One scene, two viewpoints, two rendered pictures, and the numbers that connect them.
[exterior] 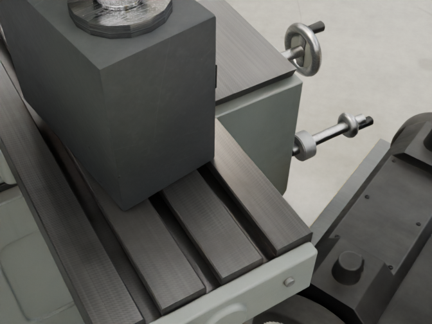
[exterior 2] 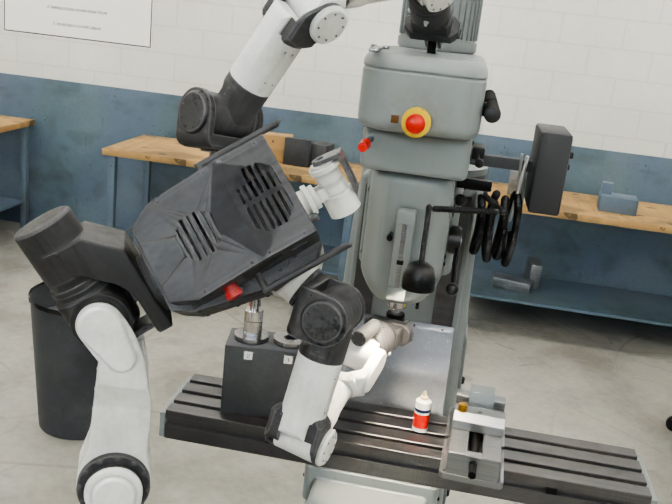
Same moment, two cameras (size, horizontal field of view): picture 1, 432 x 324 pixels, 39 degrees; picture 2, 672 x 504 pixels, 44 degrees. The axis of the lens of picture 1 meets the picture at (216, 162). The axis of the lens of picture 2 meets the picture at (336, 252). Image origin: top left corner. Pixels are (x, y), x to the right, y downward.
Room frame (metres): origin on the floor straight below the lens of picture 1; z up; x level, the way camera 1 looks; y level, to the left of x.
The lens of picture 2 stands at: (1.82, -1.32, 1.96)
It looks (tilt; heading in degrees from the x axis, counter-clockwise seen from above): 16 degrees down; 129
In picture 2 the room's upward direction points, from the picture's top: 6 degrees clockwise
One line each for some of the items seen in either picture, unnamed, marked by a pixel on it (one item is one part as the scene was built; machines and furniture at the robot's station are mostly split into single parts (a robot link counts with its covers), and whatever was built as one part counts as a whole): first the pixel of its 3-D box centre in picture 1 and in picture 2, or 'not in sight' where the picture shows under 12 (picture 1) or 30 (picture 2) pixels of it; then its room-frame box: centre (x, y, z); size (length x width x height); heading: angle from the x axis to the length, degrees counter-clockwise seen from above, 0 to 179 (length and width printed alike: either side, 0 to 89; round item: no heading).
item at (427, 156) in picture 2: not in sight; (420, 142); (0.73, 0.32, 1.68); 0.34 x 0.24 x 0.10; 121
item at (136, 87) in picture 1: (104, 58); (268, 371); (0.49, 0.12, 1.05); 0.22 x 0.12 x 0.20; 40
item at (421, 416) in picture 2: not in sight; (422, 410); (0.83, 0.34, 1.01); 0.04 x 0.04 x 0.11
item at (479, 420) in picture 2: not in sight; (478, 420); (0.98, 0.35, 1.04); 0.12 x 0.06 x 0.04; 29
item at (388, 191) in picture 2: not in sight; (407, 231); (0.75, 0.28, 1.47); 0.21 x 0.19 x 0.32; 31
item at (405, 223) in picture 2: not in sight; (401, 254); (0.81, 0.18, 1.45); 0.04 x 0.04 x 0.21; 31
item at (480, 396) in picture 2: not in sight; (481, 400); (0.95, 0.40, 1.07); 0.06 x 0.05 x 0.06; 29
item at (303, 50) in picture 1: (288, 55); not in sight; (1.01, -0.15, 0.65); 0.16 x 0.12 x 0.12; 121
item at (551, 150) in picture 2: not in sight; (549, 168); (0.88, 0.71, 1.62); 0.20 x 0.09 x 0.21; 121
